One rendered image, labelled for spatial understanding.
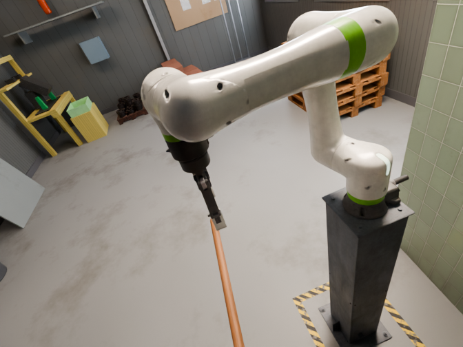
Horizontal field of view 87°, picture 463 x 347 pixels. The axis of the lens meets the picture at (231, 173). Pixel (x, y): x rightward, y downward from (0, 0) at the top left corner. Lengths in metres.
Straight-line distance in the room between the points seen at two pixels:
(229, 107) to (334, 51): 0.23
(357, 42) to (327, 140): 0.41
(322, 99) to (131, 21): 6.66
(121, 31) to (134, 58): 0.63
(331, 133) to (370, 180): 0.19
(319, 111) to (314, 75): 0.34
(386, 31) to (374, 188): 0.47
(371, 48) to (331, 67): 0.10
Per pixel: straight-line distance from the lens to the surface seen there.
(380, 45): 0.62
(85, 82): 7.63
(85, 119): 6.15
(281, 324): 2.09
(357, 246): 1.02
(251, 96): 0.42
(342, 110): 3.79
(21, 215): 4.87
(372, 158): 0.86
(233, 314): 0.86
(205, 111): 0.38
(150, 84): 0.50
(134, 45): 7.30
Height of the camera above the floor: 1.98
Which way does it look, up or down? 38 degrees down
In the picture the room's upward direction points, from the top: 20 degrees counter-clockwise
